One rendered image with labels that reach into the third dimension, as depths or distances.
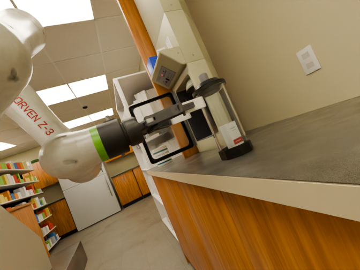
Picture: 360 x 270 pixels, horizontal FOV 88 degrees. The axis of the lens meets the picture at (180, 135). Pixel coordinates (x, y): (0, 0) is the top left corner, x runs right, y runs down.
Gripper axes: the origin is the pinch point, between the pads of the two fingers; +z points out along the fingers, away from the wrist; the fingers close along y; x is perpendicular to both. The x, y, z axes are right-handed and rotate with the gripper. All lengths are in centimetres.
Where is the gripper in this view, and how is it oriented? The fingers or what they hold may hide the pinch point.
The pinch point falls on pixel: (190, 110)
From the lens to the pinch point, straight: 56.3
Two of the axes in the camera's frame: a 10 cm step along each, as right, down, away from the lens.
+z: 8.8, -3.6, 3.2
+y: -2.8, 1.7, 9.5
